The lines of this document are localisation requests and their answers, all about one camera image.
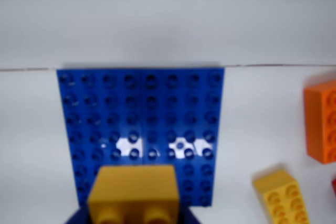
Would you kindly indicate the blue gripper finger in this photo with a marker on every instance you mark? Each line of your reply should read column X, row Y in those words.
column 189, row 216
column 77, row 217

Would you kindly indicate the yellow 2x2 toy block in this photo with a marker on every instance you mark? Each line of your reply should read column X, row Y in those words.
column 134, row 192

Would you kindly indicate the yellow 2x4 toy block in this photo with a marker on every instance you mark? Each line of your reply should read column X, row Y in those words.
column 282, row 197

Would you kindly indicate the red 2x2 toy block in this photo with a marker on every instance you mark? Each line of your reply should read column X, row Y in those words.
column 334, row 190

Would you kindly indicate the orange 2x4 toy block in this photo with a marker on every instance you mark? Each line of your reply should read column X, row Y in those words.
column 320, row 121

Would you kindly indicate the white foam board sheet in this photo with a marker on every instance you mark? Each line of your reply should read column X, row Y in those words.
column 168, row 19
column 26, row 142

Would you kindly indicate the blue 8x8 toy plate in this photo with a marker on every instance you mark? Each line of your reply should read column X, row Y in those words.
column 141, row 113

